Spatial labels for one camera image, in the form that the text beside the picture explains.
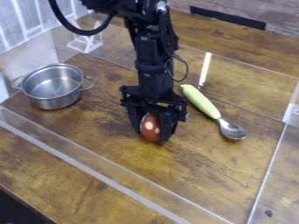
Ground red toy mushroom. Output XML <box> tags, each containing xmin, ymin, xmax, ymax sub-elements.
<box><xmin>140</xmin><ymin>113</ymin><xmax>161</xmax><ymax>142</ymax></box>

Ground clear acrylic barrier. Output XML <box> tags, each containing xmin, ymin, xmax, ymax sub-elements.
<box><xmin>0</xmin><ymin>106</ymin><xmax>233</xmax><ymax>224</ymax></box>
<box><xmin>247</xmin><ymin>83</ymin><xmax>299</xmax><ymax>224</ymax></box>

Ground silver metal pot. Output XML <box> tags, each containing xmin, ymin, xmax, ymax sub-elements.
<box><xmin>12</xmin><ymin>63</ymin><xmax>94</xmax><ymax>110</ymax></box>

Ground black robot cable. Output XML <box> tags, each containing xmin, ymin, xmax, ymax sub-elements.
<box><xmin>46</xmin><ymin>0</ymin><xmax>117</xmax><ymax>37</ymax></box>

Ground green handled metal spoon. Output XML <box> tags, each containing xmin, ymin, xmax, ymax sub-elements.
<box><xmin>181</xmin><ymin>84</ymin><xmax>248</xmax><ymax>140</ymax></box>

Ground clear acrylic front barrier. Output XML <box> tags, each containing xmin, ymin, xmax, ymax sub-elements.
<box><xmin>0</xmin><ymin>106</ymin><xmax>233</xmax><ymax>224</ymax></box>

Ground clear acrylic triangle stand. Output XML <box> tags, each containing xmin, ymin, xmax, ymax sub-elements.
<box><xmin>65</xmin><ymin>18</ymin><xmax>104</xmax><ymax>54</ymax></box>

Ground clear acrylic right barrier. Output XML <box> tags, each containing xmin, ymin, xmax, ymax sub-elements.
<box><xmin>247</xmin><ymin>83</ymin><xmax>299</xmax><ymax>224</ymax></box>

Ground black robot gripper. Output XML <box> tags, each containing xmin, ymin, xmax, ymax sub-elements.
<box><xmin>118</xmin><ymin>60</ymin><xmax>186</xmax><ymax>143</ymax></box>

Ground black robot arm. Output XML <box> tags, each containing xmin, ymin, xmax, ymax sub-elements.
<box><xmin>80</xmin><ymin>0</ymin><xmax>186</xmax><ymax>143</ymax></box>

